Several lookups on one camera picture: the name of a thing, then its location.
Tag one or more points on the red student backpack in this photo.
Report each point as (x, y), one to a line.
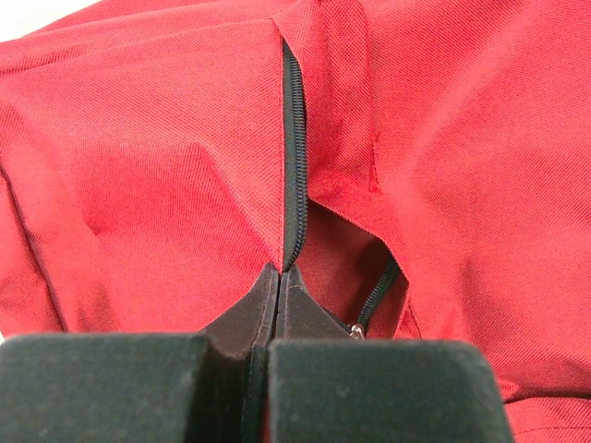
(155, 155)

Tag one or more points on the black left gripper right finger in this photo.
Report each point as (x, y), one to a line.
(325, 386)

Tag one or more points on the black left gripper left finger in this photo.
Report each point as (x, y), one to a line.
(143, 387)

